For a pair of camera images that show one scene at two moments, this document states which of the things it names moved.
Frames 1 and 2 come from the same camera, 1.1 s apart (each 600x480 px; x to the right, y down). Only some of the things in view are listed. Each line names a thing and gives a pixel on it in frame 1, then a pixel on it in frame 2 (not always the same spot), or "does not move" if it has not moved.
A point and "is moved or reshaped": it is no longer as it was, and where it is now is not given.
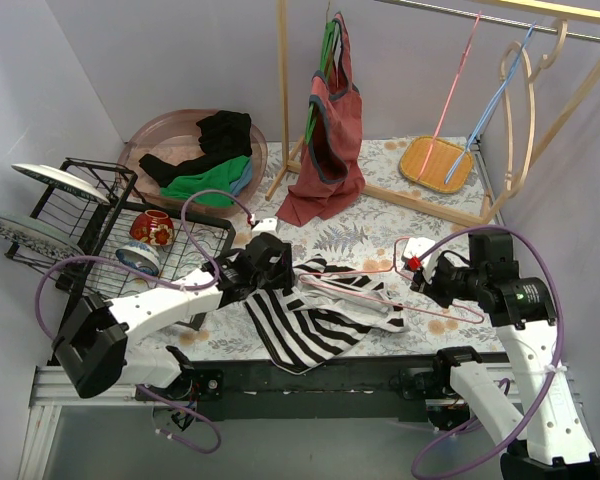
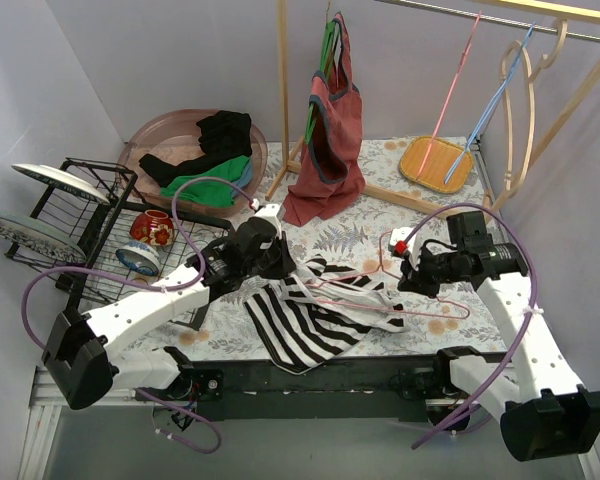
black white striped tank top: [322, 313] does not move
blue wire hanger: [492, 103] does not move
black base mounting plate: [357, 390] does not move
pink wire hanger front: [393, 269] is moved or reshaped
